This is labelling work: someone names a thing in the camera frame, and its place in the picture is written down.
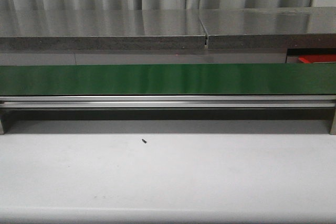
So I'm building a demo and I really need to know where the green conveyor belt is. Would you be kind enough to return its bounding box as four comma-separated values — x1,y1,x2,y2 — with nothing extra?
1,63,335,96

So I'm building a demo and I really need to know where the red tray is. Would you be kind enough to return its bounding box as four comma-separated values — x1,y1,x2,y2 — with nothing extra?
298,54,336,63

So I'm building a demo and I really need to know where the grey stone counter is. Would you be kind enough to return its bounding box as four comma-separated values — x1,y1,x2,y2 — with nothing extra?
1,7,335,66

